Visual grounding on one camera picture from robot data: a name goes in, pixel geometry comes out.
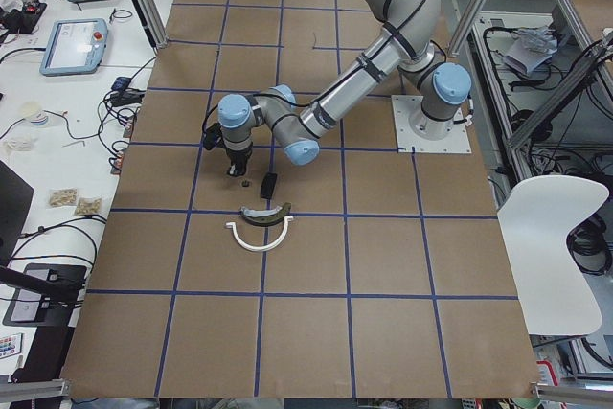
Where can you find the bag of small parts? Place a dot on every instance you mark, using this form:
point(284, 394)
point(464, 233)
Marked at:
point(63, 197)
point(88, 206)

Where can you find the olive green brake shoe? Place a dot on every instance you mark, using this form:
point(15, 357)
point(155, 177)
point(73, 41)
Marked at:
point(268, 217)

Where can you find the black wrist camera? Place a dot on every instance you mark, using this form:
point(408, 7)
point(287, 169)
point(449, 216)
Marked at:
point(212, 137)

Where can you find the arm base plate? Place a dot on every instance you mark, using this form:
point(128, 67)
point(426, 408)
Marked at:
point(417, 134)

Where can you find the white curved plastic bracket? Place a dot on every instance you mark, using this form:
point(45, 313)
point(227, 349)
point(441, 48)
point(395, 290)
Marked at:
point(259, 241)

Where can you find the blue usb hub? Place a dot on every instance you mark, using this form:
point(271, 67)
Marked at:
point(121, 83)

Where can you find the white plastic chair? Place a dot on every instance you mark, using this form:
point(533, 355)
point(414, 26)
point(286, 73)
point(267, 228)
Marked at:
point(535, 220)

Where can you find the black flat plastic plate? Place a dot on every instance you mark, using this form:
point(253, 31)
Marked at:
point(268, 185)

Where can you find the white tape roll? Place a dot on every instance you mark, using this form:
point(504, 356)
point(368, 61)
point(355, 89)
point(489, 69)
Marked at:
point(34, 114)

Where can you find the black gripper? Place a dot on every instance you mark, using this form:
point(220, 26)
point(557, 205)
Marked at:
point(238, 158)

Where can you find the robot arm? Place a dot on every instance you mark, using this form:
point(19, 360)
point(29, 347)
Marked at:
point(404, 44)

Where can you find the blue teach pendant near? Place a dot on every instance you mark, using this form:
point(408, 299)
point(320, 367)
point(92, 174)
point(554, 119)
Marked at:
point(75, 47)

